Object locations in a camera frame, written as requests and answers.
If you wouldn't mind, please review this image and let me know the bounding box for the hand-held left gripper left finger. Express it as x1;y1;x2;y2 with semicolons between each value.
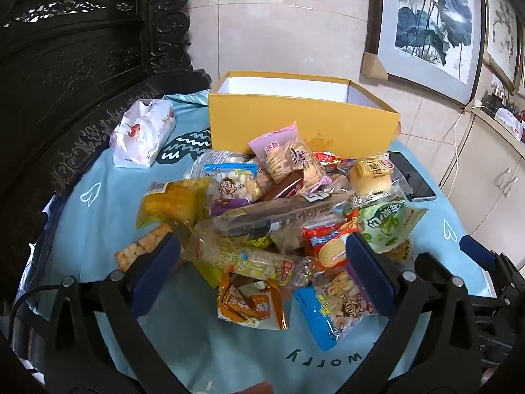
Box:
45;232;193;394

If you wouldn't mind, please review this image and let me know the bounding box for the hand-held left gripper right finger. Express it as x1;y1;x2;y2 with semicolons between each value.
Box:
346;233;484;394

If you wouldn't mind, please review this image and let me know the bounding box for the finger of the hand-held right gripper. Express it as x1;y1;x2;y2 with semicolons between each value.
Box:
413;252;452;283
459;235;525;296

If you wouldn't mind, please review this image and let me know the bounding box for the clear puffed rice bar packet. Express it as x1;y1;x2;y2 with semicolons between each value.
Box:
184;224;317;289

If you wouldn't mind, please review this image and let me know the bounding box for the yellow cardboard box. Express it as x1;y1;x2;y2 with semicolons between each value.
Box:
208;71;401;161

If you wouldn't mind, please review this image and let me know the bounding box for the golden rice cracker bar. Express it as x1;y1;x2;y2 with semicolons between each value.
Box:
114;224;174;272

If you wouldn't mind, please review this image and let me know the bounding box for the blue cartoon ball biscuit packet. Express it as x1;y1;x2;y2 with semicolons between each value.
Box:
293;271;379;352

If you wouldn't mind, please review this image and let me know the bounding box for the green white snack packet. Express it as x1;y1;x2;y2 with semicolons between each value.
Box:
356;200;428;255

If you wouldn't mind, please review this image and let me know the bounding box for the yellow chips packet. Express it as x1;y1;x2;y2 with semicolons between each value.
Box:
136;178;211;231

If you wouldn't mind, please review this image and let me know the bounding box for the light blue printed tablecloth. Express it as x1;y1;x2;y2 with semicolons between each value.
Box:
12;90;493;394

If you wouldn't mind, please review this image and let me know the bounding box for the black smartphone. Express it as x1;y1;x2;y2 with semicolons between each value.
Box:
388;151;437;203

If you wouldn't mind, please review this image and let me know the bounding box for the white cabinet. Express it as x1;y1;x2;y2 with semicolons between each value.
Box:
445;102;525;251

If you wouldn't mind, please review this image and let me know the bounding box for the bread bun packet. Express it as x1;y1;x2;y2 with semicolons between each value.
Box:
348;153;411;207

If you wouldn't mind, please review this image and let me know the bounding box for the yellow black snack packet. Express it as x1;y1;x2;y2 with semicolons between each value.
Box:
242;233;272;250

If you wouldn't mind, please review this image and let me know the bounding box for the long clear brown bar packet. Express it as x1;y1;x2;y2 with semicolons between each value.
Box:
212;191;358;239

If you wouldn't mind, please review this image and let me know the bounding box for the blue purple ball biscuit packet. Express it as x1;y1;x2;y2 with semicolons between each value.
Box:
204;163;264;216

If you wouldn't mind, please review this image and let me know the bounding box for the red orange snack packet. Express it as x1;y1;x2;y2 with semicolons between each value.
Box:
313;151;354;173

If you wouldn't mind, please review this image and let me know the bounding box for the brown chocolate wafer packet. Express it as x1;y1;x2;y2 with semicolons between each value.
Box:
262;171;305;203

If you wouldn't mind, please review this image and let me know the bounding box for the white floral tissue pack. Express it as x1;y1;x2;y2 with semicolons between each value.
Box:
110;99;176;169

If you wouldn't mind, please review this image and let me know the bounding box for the cluster of small dark items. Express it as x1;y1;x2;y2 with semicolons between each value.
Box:
481;84;525;142

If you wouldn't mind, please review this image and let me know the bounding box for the pink cracker packet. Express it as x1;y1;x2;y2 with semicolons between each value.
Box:
249;122;334;194

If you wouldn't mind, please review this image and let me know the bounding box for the cardboard corner protector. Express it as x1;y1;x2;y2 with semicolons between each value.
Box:
361;51;389;79

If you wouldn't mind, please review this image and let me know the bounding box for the small framed ink painting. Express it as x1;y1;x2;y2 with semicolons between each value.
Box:
482;0;521;91

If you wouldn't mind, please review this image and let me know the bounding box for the large framed lotus painting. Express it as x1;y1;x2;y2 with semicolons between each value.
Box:
363;0;489;107

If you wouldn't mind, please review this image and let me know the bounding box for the dark carved wooden furniture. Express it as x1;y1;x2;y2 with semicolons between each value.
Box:
0;0;212;296

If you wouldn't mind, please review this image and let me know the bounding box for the white cable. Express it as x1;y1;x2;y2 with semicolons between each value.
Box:
445;104;482;198

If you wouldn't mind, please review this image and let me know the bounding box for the black cable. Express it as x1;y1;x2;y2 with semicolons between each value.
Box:
8;283;62;337

